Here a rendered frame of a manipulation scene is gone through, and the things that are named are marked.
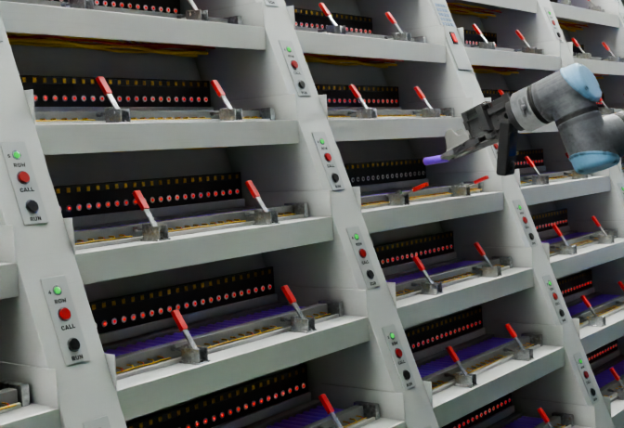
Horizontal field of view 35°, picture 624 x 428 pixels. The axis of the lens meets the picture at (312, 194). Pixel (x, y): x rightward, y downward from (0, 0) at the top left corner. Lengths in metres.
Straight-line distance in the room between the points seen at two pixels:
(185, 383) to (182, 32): 0.64
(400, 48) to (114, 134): 0.97
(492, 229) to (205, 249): 1.05
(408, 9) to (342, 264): 0.94
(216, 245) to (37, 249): 0.35
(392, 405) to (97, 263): 0.66
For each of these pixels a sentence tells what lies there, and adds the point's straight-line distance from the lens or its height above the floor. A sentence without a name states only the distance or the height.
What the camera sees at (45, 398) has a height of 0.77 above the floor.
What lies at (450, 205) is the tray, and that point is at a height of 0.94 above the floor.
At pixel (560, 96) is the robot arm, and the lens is 2.04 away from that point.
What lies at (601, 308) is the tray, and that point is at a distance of 2.84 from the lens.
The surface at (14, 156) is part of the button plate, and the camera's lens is 1.42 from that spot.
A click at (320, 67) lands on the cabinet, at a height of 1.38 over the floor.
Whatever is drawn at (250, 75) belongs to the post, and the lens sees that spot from 1.97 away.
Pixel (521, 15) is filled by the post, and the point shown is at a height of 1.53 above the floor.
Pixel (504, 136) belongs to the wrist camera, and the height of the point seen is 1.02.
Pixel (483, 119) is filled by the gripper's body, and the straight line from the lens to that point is 2.13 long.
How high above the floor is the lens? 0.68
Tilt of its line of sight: 10 degrees up
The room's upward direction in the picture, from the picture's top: 20 degrees counter-clockwise
